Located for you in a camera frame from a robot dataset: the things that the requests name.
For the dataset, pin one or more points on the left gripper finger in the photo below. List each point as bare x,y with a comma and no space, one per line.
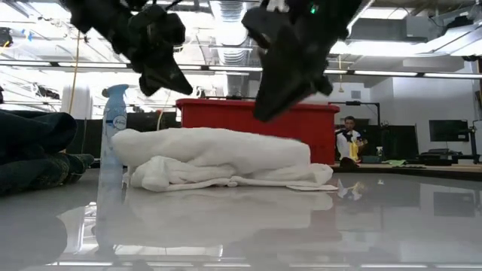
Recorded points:
162,79

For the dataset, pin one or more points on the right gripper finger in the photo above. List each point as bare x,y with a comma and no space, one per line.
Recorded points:
324,86
286,83

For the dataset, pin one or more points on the white lace garment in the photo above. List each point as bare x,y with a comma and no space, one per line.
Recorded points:
211,154

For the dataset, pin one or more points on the dark denim jeans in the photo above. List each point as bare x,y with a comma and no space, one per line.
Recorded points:
30,150

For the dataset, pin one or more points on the red plastic laundry bin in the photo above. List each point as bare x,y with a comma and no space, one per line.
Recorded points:
226,114

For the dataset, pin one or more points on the light blue air freshener bottle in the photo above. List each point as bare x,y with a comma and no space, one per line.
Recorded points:
113,113

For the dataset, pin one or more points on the person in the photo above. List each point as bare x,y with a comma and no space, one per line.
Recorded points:
348,143

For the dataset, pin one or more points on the black pole stand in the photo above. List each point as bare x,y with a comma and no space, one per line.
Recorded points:
377,120

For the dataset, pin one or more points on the white spray bottle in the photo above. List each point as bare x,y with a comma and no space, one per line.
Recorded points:
379,154

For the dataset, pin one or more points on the black partition panel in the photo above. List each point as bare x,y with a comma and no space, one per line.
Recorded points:
88,137

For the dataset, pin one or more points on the green cloth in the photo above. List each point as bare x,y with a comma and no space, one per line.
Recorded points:
394,162

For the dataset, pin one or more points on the black computer monitor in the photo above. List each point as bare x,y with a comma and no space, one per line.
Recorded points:
448,130

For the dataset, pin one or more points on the black desk equipment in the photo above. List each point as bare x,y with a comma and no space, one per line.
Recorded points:
437,157

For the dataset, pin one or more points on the black ceiling device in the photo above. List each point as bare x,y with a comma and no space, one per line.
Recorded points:
5,37

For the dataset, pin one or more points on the ribbed silver ceiling duct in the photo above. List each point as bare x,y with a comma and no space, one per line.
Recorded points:
231,49

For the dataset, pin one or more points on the ceiling light rail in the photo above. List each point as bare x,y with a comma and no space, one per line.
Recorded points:
395,73

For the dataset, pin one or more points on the black aluminium table frame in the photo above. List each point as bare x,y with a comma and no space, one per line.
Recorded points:
444,174

